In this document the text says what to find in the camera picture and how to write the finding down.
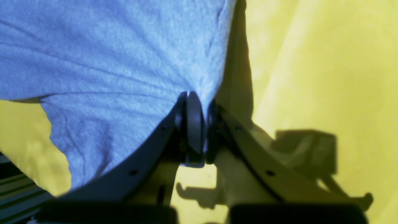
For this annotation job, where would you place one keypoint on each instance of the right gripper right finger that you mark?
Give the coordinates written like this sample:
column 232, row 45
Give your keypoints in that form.
column 282, row 181

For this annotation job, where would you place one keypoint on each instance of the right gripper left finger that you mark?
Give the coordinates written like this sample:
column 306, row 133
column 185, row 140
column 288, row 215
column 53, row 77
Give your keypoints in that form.
column 138, row 191

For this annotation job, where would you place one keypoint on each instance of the grey t-shirt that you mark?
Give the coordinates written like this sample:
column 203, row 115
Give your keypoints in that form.
column 106, row 72

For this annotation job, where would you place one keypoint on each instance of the yellow table cloth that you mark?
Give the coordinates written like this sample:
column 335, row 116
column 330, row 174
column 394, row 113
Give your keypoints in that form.
column 330, row 65

